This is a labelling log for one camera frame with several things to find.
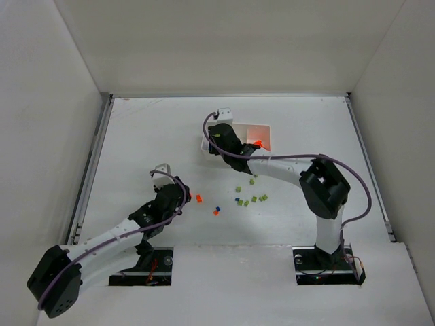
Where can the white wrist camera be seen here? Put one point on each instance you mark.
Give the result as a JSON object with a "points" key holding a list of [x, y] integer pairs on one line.
{"points": [[161, 175], [223, 115]]}

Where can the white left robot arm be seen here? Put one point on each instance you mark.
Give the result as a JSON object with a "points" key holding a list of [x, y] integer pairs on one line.
{"points": [[66, 271]]}

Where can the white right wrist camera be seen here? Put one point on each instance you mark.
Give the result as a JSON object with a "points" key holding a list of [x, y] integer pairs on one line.
{"points": [[223, 115]]}

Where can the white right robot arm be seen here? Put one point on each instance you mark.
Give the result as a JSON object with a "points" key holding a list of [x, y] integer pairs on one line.
{"points": [[324, 187]]}

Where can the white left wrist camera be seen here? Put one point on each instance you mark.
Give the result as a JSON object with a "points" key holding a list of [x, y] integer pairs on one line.
{"points": [[161, 175]]}

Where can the white divided sorting tray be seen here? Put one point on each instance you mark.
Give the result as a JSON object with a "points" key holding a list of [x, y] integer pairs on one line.
{"points": [[247, 133]]}

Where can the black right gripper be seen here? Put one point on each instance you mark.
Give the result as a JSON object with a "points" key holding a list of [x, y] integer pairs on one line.
{"points": [[219, 132]]}

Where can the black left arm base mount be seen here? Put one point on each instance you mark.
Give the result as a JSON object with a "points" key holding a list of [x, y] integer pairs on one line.
{"points": [[153, 269]]}

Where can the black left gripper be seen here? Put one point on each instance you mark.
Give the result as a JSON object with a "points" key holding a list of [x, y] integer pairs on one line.
{"points": [[177, 195]]}

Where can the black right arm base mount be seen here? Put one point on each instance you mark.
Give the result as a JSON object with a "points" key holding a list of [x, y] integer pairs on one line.
{"points": [[314, 267]]}

